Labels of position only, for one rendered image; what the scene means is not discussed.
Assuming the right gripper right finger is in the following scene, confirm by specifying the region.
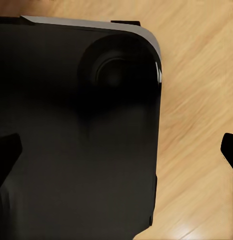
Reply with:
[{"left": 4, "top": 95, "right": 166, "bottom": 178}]
[{"left": 220, "top": 133, "right": 233, "bottom": 168}]

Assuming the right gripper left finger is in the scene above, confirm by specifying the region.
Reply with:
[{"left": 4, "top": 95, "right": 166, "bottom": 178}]
[{"left": 0, "top": 133, "right": 23, "bottom": 188}]

